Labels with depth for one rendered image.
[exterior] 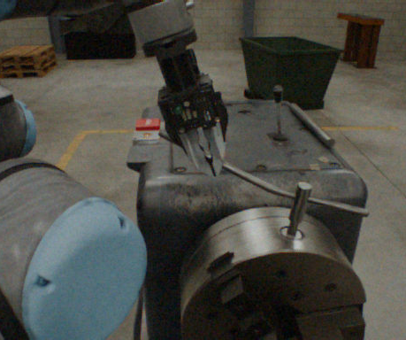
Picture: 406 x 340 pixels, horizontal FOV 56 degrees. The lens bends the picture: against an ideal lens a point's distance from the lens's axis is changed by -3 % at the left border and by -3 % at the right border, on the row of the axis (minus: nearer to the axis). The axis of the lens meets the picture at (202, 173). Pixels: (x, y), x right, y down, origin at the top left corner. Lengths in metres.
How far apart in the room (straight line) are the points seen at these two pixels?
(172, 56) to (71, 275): 0.28
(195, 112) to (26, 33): 10.75
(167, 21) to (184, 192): 0.34
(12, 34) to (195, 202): 10.76
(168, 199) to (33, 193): 0.40
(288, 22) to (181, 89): 10.31
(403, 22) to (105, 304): 11.73
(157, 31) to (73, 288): 0.30
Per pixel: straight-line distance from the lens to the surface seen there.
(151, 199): 0.71
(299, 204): 0.59
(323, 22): 11.02
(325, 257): 0.62
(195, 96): 0.48
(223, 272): 0.60
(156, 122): 1.00
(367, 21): 8.81
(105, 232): 0.30
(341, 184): 0.78
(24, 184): 0.36
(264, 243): 0.60
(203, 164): 0.58
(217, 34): 10.49
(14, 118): 0.81
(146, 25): 0.48
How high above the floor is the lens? 1.59
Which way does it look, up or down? 27 degrees down
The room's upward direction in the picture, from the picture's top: straight up
